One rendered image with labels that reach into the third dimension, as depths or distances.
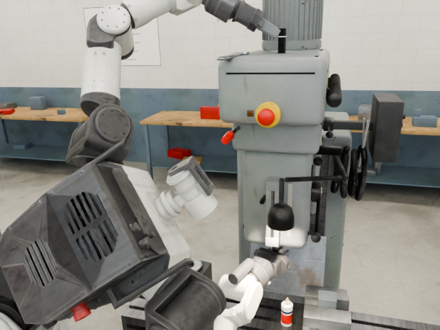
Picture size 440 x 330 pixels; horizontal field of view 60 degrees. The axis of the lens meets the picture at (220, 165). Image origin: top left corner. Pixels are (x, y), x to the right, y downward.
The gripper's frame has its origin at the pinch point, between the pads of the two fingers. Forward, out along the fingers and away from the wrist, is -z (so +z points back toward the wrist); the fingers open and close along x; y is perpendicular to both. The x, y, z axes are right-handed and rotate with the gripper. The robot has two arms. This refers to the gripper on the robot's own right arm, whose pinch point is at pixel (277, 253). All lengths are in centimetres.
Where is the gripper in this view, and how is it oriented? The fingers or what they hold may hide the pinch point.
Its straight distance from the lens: 134.1
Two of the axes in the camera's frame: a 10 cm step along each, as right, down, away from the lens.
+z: -5.7, 2.7, -7.7
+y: 0.2, 9.5, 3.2
